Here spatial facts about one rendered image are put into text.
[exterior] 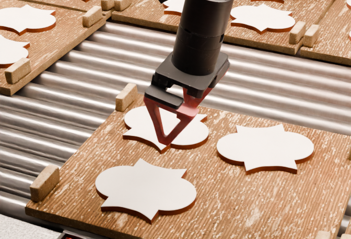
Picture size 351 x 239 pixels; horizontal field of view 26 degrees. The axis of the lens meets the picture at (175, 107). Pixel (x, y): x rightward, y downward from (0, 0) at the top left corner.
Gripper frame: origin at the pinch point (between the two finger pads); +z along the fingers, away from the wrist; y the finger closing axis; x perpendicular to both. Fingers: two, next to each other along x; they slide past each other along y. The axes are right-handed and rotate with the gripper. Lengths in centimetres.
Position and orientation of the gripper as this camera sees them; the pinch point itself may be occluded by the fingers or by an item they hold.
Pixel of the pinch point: (178, 120)
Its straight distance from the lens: 100.7
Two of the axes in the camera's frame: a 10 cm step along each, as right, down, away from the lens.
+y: 3.7, -4.8, 8.0
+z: -2.0, 8.0, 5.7
